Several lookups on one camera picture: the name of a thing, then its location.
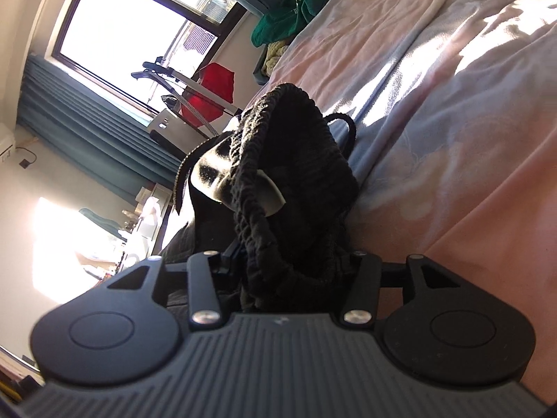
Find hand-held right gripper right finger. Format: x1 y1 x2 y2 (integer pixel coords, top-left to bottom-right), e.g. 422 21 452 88
339 250 461 325

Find black drawstring pants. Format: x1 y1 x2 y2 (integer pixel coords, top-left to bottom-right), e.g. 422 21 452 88
150 83 362 314

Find bed with pink sheet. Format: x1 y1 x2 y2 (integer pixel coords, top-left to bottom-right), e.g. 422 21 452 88
257 0 557 401

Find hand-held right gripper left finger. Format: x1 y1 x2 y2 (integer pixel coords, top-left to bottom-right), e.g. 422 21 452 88
108 244 244 327

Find red cloth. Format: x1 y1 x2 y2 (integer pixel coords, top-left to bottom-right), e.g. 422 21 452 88
180 62 236 122

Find white vanity desk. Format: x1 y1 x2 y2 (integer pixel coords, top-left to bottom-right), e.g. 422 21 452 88
74 185 175 288

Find black wall plug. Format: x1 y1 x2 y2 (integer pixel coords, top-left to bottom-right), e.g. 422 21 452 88
17 147 38 170

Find standing garment steamer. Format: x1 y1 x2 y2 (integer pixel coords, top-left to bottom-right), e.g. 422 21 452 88
131 54 244 140

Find wavy edged mirror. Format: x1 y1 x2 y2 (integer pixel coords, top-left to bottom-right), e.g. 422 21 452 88
78 207 125 238

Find pale yellow garment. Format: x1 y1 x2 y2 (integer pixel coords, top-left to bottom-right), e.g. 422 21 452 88
261 39 292 77

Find white air conditioner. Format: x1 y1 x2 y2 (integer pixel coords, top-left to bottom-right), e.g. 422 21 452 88
0 122 18 164

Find green garment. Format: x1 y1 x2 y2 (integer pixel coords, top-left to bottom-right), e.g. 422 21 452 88
250 0 336 48

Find black framed window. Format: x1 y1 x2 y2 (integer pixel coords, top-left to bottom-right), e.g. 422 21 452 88
48 0 251 114

